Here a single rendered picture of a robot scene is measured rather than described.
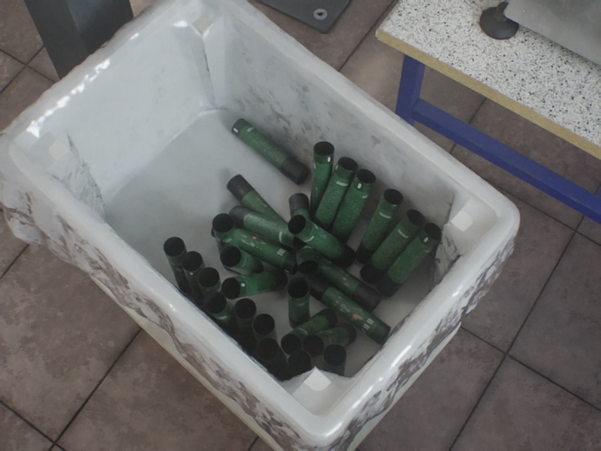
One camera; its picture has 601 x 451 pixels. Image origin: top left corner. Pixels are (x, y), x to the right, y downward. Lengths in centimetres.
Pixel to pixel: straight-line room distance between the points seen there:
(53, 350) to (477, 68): 109
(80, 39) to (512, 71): 67
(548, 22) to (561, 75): 9
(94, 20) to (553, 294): 109
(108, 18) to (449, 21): 56
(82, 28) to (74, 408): 80
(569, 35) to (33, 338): 125
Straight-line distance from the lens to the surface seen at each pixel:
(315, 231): 121
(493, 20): 119
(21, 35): 224
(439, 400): 174
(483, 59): 116
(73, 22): 135
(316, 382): 104
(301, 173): 135
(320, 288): 127
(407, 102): 148
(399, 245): 123
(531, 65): 117
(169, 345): 152
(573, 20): 111
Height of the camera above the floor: 168
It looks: 66 degrees down
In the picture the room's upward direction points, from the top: 2 degrees counter-clockwise
